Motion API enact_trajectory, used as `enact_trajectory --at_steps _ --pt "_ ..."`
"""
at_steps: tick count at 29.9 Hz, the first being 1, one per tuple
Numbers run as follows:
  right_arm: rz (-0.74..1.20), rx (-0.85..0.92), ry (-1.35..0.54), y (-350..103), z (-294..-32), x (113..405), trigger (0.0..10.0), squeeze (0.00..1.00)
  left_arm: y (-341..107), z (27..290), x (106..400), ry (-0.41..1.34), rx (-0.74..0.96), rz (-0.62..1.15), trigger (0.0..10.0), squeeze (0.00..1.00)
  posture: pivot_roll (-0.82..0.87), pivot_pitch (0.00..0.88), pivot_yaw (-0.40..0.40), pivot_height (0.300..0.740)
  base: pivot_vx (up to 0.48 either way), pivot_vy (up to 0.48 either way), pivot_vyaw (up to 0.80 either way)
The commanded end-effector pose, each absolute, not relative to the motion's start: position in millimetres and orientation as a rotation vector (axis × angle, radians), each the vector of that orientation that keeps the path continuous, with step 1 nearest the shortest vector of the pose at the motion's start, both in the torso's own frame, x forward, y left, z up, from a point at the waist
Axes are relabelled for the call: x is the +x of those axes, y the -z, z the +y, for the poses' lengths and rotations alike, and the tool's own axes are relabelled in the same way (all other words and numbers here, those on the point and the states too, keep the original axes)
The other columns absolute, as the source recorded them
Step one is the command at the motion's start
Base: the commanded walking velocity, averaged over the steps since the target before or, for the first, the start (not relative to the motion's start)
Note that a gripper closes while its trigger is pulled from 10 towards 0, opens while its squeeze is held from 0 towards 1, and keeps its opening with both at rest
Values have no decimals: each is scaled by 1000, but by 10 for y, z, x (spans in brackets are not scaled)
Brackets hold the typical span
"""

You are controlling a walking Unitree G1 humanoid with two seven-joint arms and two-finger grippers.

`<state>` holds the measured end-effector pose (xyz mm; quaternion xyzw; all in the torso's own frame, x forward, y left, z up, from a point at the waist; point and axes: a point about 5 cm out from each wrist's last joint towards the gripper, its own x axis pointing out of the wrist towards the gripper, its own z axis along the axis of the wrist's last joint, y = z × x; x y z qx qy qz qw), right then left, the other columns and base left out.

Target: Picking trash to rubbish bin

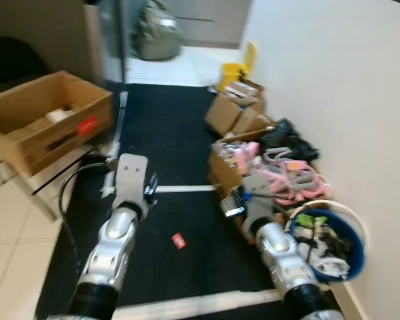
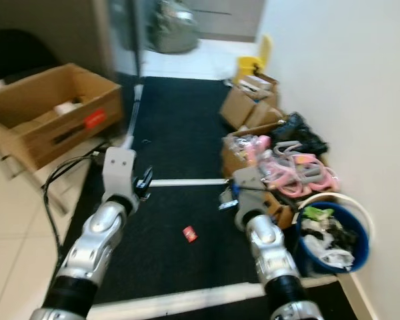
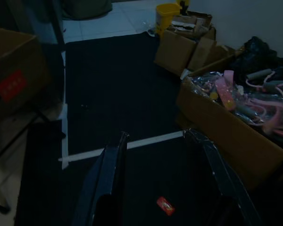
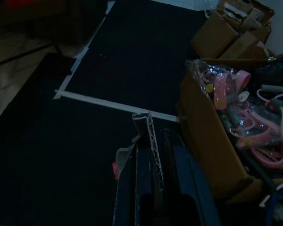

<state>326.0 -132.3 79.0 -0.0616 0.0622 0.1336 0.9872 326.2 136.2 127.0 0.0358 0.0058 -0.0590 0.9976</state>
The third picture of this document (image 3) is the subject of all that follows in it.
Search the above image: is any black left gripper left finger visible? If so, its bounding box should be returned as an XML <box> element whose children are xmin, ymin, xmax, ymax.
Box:
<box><xmin>72</xmin><ymin>131</ymin><xmax>130</xmax><ymax>226</ymax></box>

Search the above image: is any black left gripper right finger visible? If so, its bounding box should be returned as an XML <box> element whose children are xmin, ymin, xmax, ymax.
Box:
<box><xmin>183</xmin><ymin>128</ymin><xmax>262</xmax><ymax>226</ymax></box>

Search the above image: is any cardboard box of toys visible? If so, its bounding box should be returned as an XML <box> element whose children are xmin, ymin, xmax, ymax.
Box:
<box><xmin>175</xmin><ymin>54</ymin><xmax>283</xmax><ymax>192</ymax></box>

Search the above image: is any black floor mat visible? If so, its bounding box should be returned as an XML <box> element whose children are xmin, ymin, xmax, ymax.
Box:
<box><xmin>64</xmin><ymin>32</ymin><xmax>187</xmax><ymax>158</ymax></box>
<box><xmin>15</xmin><ymin>120</ymin><xmax>283</xmax><ymax>226</ymax></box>

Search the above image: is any long white tape strip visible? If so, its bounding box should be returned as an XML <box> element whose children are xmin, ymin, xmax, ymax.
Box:
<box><xmin>58</xmin><ymin>131</ymin><xmax>184</xmax><ymax>163</ymax></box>

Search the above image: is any red snack wrapper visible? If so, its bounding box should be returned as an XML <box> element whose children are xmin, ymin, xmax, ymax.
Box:
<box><xmin>156</xmin><ymin>196</ymin><xmax>176</xmax><ymax>216</ymax></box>

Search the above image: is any short white tape strip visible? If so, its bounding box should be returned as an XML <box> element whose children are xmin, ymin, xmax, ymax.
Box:
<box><xmin>60</xmin><ymin>51</ymin><xmax>69</xmax><ymax>170</ymax></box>

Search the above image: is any black plastic bag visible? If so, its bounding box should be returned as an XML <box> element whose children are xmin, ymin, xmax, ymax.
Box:
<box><xmin>228</xmin><ymin>36</ymin><xmax>283</xmax><ymax>82</ymax></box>

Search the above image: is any small cluttered cardboard box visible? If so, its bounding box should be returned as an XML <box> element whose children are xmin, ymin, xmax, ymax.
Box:
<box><xmin>153</xmin><ymin>10</ymin><xmax>235</xmax><ymax>77</ymax></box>

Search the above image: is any cardboard box with red label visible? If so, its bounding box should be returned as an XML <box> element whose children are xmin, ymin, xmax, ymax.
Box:
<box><xmin>0</xmin><ymin>26</ymin><xmax>65</xmax><ymax>124</ymax></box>

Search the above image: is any clear plastic scrap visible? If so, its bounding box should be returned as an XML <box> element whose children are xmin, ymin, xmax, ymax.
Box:
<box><xmin>141</xmin><ymin>20</ymin><xmax>159</xmax><ymax>37</ymax></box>

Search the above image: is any yellow plastic bucket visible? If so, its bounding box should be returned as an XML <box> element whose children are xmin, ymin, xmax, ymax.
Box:
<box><xmin>155</xmin><ymin>3</ymin><xmax>181</xmax><ymax>36</ymax></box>

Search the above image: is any dark green bag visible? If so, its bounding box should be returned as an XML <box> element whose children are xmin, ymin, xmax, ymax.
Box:
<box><xmin>62</xmin><ymin>0</ymin><xmax>113</xmax><ymax>21</ymax></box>

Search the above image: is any yellow and black object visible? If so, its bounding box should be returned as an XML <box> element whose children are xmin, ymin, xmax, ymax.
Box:
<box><xmin>176</xmin><ymin>0</ymin><xmax>191</xmax><ymax>14</ymax></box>

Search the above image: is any pink glitter strap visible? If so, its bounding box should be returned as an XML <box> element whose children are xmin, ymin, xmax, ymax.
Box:
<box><xmin>214</xmin><ymin>69</ymin><xmax>237</xmax><ymax>111</ymax></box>

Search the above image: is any black metal frame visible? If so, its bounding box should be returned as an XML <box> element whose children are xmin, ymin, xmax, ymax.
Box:
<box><xmin>0</xmin><ymin>109</ymin><xmax>67</xmax><ymax>214</ymax></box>

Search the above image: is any grey foam handle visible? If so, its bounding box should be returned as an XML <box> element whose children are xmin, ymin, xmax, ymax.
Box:
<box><xmin>246</xmin><ymin>68</ymin><xmax>274</xmax><ymax>82</ymax></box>
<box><xmin>262</xmin><ymin>80</ymin><xmax>283</xmax><ymax>94</ymax></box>

